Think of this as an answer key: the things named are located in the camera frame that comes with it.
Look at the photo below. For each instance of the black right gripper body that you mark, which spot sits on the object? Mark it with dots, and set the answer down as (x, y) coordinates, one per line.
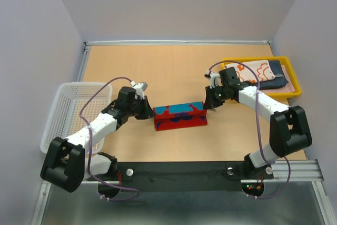
(223, 95)

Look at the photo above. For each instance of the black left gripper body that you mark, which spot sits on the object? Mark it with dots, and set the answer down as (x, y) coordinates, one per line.
(132, 109)

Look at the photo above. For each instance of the red patterned towel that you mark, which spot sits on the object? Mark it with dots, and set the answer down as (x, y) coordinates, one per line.
(179, 116)

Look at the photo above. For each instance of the orange white patterned towel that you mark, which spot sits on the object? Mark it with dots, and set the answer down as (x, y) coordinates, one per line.
(248, 71)

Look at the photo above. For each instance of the dark blue-grey towel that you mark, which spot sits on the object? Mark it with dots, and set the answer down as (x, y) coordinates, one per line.
(279, 81)

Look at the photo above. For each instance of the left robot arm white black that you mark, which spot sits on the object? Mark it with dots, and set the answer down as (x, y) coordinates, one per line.
(69, 161)

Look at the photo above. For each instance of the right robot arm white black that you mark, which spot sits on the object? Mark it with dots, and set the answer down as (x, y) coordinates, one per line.
(289, 129)

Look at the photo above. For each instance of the yellow plastic tray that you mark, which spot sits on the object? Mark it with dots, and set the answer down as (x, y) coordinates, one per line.
(283, 60)

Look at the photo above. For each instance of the white plastic basket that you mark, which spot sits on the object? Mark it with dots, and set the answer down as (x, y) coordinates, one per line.
(70, 98)

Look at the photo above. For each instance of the pink folded towel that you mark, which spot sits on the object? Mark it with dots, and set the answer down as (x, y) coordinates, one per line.
(285, 91)

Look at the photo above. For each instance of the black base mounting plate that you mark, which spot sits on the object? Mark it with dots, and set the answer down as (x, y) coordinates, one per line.
(186, 176)

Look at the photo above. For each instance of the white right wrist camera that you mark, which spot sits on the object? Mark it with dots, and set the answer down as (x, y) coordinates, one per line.
(214, 79)

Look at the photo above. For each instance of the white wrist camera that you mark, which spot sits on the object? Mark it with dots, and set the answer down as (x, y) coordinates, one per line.
(214, 79)
(140, 88)

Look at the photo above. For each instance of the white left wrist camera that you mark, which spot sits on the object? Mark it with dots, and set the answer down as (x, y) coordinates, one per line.
(140, 88)

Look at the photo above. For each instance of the aluminium back rail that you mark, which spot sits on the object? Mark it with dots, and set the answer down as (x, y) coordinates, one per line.
(178, 42)

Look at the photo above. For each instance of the aluminium rail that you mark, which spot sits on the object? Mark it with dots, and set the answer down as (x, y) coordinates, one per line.
(83, 64)
(178, 42)

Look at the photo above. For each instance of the aluminium left side rail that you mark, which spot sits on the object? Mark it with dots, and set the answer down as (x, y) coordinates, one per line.
(83, 64)

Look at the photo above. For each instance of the aluminium front rail frame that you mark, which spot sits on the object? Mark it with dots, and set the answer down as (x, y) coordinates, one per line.
(298, 171)

